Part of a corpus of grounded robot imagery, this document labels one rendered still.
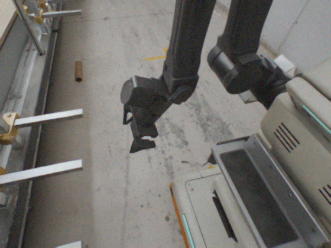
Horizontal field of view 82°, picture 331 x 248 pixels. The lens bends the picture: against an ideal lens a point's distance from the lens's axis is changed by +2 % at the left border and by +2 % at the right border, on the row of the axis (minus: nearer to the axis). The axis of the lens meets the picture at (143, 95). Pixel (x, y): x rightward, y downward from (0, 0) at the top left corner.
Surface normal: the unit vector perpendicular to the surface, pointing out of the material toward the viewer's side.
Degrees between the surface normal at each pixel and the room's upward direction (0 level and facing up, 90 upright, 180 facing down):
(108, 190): 0
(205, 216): 0
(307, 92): 42
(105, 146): 0
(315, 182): 98
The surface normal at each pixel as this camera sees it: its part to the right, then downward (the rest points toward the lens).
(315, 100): -0.66, -0.39
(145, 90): 0.20, 0.75
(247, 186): 0.00, -0.67
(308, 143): -0.97, 0.25
